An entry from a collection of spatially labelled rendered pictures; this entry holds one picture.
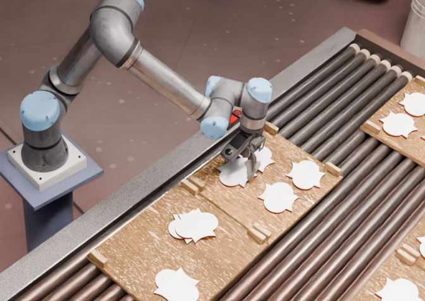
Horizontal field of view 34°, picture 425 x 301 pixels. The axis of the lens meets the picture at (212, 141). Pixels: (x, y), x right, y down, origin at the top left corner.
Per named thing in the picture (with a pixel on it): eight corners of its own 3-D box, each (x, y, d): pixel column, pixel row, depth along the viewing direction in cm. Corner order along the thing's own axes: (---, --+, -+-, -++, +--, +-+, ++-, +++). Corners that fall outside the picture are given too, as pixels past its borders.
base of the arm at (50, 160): (11, 155, 229) (7, 134, 222) (47, 132, 238) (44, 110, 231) (43, 179, 223) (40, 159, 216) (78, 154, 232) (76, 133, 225)
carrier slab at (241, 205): (183, 184, 227) (184, 181, 226) (261, 126, 252) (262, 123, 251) (269, 247, 213) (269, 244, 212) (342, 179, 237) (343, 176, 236)
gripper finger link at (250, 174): (265, 176, 230) (261, 151, 226) (255, 184, 226) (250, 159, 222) (258, 174, 232) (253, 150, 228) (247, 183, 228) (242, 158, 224)
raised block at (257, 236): (246, 234, 213) (247, 228, 212) (250, 231, 215) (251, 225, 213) (261, 245, 211) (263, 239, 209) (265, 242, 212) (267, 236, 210)
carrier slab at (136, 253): (86, 258, 202) (85, 254, 201) (181, 184, 227) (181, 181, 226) (176, 334, 188) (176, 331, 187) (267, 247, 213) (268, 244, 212)
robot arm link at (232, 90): (203, 92, 205) (240, 101, 204) (211, 68, 213) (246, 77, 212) (200, 112, 210) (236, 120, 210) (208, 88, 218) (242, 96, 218)
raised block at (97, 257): (88, 257, 201) (88, 251, 199) (93, 253, 202) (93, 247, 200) (103, 269, 198) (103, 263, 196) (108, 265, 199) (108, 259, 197)
